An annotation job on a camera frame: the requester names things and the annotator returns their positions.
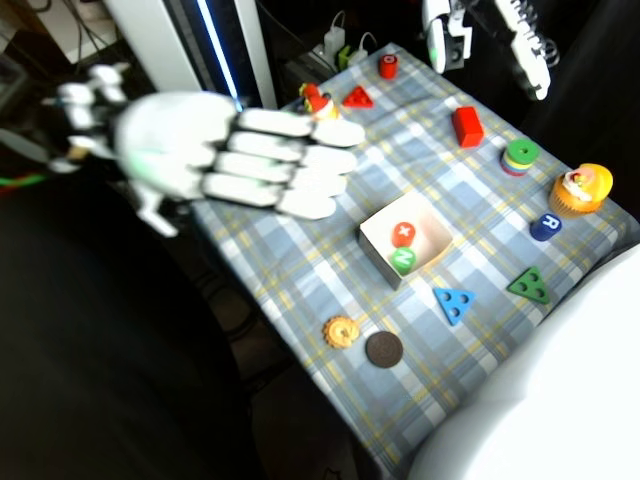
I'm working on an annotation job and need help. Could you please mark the red round disc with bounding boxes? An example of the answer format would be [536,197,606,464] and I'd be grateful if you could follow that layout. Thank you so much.
[391,221,417,249]

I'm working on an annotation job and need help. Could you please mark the green cylinder with letter N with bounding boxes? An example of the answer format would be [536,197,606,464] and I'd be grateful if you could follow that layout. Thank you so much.
[389,246,418,277]

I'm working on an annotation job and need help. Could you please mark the red cylinder with letter O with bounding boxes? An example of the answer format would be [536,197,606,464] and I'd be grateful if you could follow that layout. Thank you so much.
[378,53,401,80]

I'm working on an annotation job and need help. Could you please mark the white paper box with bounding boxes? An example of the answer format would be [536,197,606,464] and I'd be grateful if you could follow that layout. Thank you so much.
[358,191,455,292]

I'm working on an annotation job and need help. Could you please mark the blue round letter block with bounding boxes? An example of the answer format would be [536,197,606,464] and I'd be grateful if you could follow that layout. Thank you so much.
[529,213,563,243]

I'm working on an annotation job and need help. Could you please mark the white column with blue light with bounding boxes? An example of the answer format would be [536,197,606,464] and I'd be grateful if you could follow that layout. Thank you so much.
[102,0,279,114]

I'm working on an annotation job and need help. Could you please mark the toy strawberry fruit tart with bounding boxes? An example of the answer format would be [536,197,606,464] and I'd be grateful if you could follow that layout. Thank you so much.
[298,82,342,123]

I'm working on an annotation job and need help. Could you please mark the grey power strip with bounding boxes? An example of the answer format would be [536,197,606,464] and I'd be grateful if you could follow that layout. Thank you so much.
[285,43,346,77]

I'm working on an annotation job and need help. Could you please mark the red triangle block with holes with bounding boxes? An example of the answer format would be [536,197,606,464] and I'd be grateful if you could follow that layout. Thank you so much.
[342,85,375,109]

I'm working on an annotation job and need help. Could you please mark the plaid blue tablecloth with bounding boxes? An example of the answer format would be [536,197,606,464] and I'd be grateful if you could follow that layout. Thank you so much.
[192,42,640,480]

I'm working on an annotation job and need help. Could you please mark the yellow flower biscuit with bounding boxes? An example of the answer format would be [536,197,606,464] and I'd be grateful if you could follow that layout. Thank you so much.
[322,315,361,349]

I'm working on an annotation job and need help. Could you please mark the red rectangular block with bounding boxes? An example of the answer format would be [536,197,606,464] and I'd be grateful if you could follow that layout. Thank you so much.
[451,105,486,149]

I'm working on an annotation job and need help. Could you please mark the chocolate sandwich cookie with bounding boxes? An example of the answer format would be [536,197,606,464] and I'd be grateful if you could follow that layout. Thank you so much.
[364,330,405,370]

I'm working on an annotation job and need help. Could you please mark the blue triangle block with holes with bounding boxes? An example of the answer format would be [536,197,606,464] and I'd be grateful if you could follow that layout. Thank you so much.
[432,287,477,327]

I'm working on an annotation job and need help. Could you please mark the green triangle block with holes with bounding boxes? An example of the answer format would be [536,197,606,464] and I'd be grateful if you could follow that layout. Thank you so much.
[506,266,552,306]

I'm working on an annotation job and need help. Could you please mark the toy yellow cream cupcake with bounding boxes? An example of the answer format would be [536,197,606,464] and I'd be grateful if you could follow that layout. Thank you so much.
[548,162,615,220]

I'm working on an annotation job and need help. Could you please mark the large white rounded shell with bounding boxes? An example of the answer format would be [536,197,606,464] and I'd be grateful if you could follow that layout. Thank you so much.
[407,239,640,480]

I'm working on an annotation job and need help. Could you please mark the green and red cable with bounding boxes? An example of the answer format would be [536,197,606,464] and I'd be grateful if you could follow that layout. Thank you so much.
[0,171,54,197]

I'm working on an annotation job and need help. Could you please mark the coloured ring stack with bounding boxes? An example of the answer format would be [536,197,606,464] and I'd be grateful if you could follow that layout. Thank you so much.
[499,138,543,178]

